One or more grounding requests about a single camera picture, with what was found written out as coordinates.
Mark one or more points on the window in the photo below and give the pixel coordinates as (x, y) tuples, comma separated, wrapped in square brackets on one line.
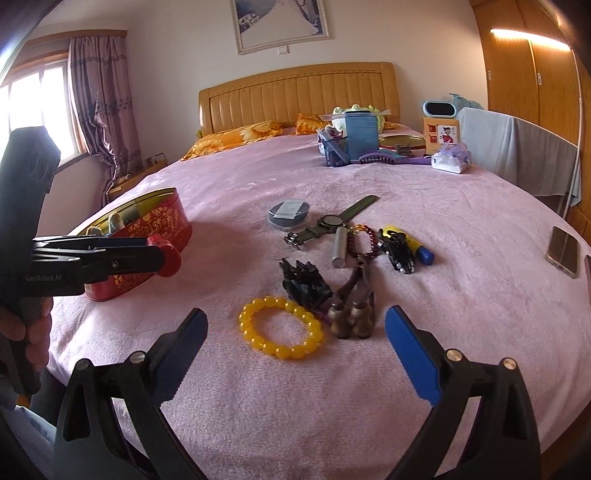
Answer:
[(46, 110)]

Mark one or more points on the person's light jacket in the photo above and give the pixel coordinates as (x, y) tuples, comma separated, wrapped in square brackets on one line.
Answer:
[(27, 434)]

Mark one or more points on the blue alarm clock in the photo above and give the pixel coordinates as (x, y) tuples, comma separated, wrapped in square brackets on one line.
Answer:
[(441, 108)]

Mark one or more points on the yellow tube with blue cap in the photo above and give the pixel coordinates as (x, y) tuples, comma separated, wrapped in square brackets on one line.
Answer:
[(422, 253)]

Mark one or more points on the small red round case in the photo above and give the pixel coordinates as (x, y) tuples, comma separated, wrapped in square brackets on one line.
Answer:
[(171, 261)]

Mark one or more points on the light blue hanging cloth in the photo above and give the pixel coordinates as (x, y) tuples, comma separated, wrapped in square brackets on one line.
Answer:
[(485, 138)]

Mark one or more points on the wooden nightstand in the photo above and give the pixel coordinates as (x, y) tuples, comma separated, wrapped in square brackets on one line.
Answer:
[(127, 182)]

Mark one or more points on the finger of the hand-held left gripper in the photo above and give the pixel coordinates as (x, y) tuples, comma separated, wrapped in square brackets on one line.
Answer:
[(124, 242), (134, 263)]

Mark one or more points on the purple hairbrush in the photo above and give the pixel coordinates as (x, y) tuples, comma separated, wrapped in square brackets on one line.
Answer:
[(378, 159)]

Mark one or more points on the framed wall picture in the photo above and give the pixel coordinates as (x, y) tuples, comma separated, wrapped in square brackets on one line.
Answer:
[(277, 21)]

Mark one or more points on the smartphone in pink case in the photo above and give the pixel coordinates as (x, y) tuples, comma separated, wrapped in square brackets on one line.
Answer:
[(588, 272)]

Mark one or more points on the red patterned tin box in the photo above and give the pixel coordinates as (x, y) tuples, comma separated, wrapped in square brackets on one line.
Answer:
[(161, 221)]

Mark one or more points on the green plush toy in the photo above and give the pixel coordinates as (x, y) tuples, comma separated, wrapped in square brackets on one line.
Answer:
[(339, 115)]

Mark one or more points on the small dark frame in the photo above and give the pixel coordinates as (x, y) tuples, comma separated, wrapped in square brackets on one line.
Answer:
[(154, 161)]

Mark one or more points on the black round tin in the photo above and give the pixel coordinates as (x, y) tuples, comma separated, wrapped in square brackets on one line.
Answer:
[(281, 224)]

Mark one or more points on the orange floral pillow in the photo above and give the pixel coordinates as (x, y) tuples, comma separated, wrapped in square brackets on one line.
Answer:
[(309, 123), (231, 136)]

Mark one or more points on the dark mesh pen holder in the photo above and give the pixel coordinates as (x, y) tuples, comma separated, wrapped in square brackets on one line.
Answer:
[(333, 154)]

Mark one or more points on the black hair claw clip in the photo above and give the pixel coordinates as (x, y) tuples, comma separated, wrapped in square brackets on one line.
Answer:
[(307, 288), (399, 256)]

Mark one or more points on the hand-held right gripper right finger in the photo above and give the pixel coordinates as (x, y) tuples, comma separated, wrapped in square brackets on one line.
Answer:
[(411, 355)]

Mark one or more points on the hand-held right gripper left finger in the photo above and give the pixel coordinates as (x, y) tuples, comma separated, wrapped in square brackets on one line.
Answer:
[(180, 364)]

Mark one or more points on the wooden bed headboard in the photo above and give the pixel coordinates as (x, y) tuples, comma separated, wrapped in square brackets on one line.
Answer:
[(277, 97)]

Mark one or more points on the small pale figurine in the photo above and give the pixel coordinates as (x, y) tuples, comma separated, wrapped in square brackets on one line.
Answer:
[(114, 221), (95, 230)]

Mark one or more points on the orange printed card box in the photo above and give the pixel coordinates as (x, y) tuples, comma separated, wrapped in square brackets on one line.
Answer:
[(441, 134)]

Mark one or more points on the wooden wardrobe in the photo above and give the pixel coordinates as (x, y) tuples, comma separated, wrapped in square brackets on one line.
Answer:
[(512, 78)]

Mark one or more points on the silver metal tube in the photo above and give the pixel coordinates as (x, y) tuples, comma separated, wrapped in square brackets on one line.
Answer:
[(339, 249)]

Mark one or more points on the wooden curtain pelmet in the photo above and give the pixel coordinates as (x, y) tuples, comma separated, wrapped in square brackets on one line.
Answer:
[(78, 36)]

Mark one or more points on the smartphone in pale case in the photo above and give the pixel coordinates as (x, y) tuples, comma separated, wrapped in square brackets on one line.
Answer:
[(563, 251)]

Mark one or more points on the round green tin lid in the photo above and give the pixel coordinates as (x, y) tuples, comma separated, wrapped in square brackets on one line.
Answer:
[(397, 139)]

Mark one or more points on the brown slingshot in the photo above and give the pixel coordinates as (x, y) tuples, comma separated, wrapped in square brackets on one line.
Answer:
[(360, 318)]

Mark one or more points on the person's left hand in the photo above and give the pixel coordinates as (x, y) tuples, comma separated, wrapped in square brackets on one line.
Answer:
[(39, 337)]

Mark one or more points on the purple tissue pack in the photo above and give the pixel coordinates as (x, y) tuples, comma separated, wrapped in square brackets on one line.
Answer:
[(450, 159)]

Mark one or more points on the grey hanging cloth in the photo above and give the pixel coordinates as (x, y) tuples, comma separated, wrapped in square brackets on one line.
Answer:
[(545, 161)]

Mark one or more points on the blue cardboard box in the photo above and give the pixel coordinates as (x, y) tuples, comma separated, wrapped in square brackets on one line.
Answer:
[(361, 134)]

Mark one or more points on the purple curtain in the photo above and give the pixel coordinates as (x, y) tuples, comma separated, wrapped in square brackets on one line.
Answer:
[(108, 115)]

